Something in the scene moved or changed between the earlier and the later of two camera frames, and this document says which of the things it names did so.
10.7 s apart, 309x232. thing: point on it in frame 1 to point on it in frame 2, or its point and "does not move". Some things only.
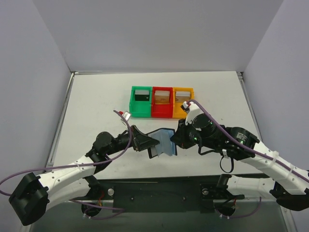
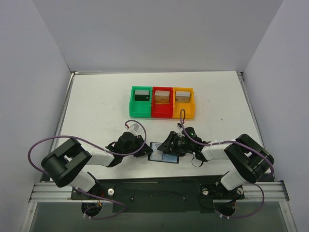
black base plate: (195, 195) does not move
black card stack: (142, 95) does not move
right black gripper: (181, 135) to (173, 141)
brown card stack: (161, 97) does not move
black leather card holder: (163, 136) to (157, 155)
